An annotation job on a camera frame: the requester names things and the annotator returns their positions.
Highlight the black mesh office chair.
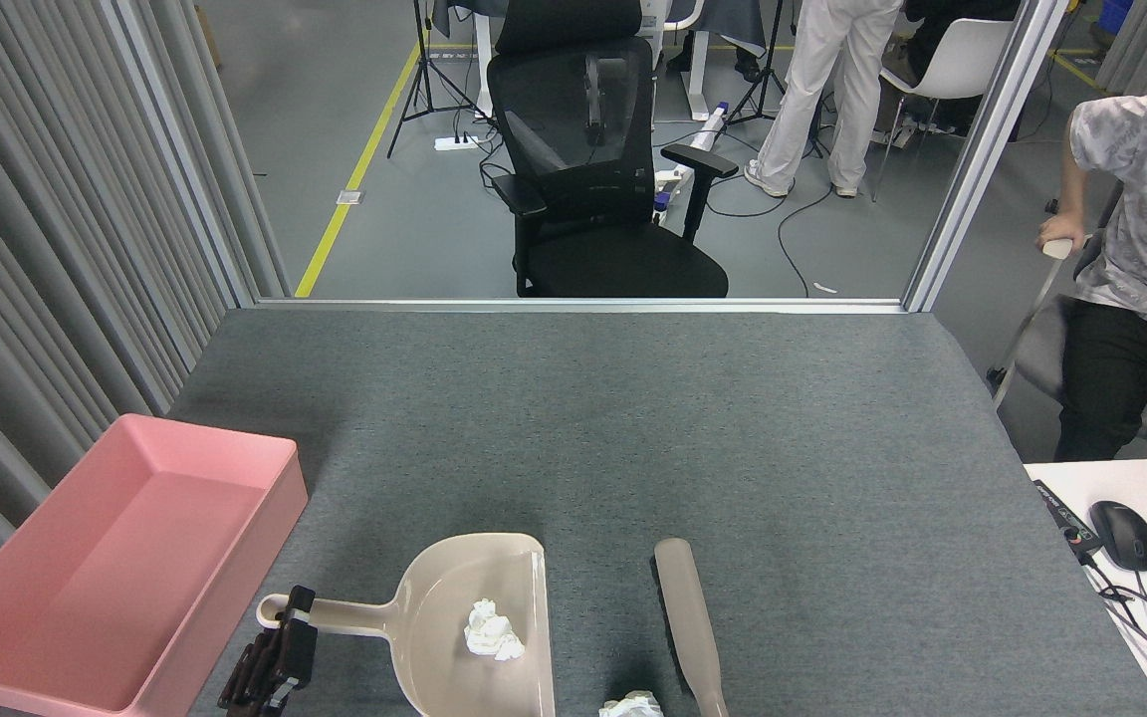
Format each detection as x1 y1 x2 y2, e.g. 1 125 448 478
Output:
486 0 740 299

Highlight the black computer mouse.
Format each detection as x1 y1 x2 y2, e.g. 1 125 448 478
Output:
1089 500 1147 573

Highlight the silver aluminium post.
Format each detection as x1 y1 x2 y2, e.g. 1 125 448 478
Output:
101 0 258 308
902 0 1072 313

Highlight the black floor cable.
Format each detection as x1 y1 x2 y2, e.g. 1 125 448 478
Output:
708 149 838 298

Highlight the black box with red button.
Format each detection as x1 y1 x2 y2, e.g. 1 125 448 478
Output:
1032 480 1105 557

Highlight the person's right hand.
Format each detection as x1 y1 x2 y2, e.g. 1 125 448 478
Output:
1036 214 1084 250

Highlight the white paper ball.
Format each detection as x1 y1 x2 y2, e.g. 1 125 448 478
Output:
463 597 527 662
598 690 667 717

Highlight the white purple handheld vacuum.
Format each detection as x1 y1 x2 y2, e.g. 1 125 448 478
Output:
653 100 731 225

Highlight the white desk with cloth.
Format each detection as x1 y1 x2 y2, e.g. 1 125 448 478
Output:
431 0 772 122

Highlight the black desk cable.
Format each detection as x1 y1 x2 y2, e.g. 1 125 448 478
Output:
1081 553 1147 698

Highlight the black tripod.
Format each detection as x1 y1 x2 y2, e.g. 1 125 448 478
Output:
386 0 495 160
728 0 823 160

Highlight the beige plastic dustpan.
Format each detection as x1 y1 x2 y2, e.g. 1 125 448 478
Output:
257 533 556 717

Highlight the pink plastic bin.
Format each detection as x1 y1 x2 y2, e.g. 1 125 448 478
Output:
0 413 309 717

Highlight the beige hand brush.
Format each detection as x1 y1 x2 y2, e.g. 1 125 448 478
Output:
651 538 731 717

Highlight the white plastic chair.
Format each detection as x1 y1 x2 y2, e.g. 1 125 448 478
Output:
870 18 1018 203

